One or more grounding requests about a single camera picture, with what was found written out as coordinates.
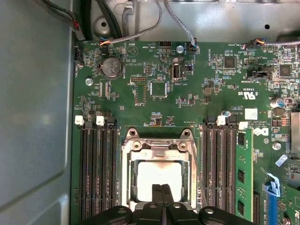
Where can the silver motherboard screw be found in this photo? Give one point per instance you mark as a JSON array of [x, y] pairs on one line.
[[276, 146], [180, 49], [89, 81]]

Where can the black expansion slot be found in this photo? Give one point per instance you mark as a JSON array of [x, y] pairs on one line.
[[256, 208]]

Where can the metal CPU socket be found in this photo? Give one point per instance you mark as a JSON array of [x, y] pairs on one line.
[[124, 180]]

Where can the round coin battery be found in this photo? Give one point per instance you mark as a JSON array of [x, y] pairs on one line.
[[112, 68]]

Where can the metal socket cover frame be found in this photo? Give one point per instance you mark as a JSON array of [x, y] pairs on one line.
[[140, 155]]

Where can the small cylindrical capacitor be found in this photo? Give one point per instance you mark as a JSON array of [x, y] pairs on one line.
[[277, 102]]

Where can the green motherboard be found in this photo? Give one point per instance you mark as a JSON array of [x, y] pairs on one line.
[[194, 110]]

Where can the silver CPU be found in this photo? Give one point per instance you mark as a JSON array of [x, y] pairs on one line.
[[159, 173]]

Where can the metal internal USB port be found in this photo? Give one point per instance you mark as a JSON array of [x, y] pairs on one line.
[[176, 72]]

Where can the blue expansion slot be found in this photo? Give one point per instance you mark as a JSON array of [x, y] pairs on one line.
[[272, 208]]

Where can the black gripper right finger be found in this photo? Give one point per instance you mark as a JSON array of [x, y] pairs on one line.
[[180, 215]]

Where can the pale blue slot latch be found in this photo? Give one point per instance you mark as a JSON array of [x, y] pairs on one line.
[[274, 185]]

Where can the green RAM stick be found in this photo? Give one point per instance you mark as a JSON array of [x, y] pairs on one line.
[[243, 164]]

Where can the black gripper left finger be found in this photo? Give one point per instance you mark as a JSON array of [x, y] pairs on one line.
[[150, 215]]

